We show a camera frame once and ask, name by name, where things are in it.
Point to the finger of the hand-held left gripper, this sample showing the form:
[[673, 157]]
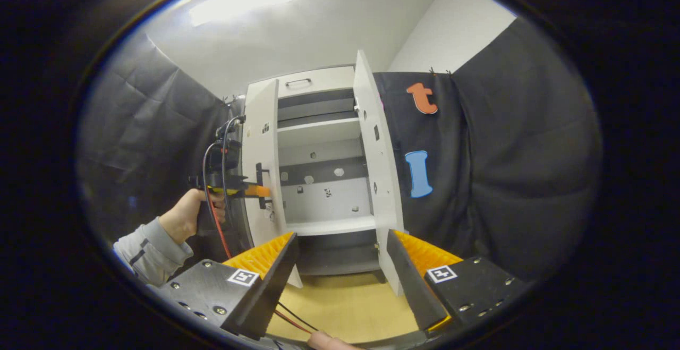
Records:
[[257, 191]]

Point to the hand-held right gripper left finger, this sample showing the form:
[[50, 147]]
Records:
[[271, 291]]

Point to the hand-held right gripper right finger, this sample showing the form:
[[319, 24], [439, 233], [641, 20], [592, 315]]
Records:
[[414, 291]]

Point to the white shoe cabinet door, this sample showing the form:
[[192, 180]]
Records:
[[260, 153], [380, 180]]

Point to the white double-door shoe cabinet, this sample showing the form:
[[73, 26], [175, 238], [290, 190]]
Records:
[[319, 132]]

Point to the black backdrop cloth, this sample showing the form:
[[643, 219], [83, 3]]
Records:
[[531, 153]]

